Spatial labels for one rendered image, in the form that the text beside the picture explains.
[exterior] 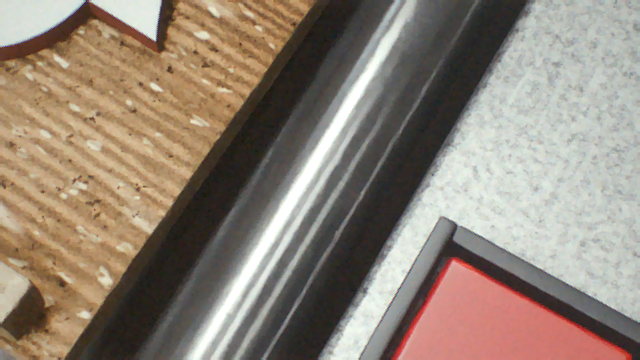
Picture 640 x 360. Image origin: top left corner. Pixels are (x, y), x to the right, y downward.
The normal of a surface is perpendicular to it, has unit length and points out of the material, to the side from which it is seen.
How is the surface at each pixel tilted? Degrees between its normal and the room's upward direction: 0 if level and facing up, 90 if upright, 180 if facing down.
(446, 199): 0
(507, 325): 0
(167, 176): 0
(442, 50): 41
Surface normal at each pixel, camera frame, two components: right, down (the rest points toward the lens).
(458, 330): 0.00, -0.30
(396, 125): 0.56, 0.08
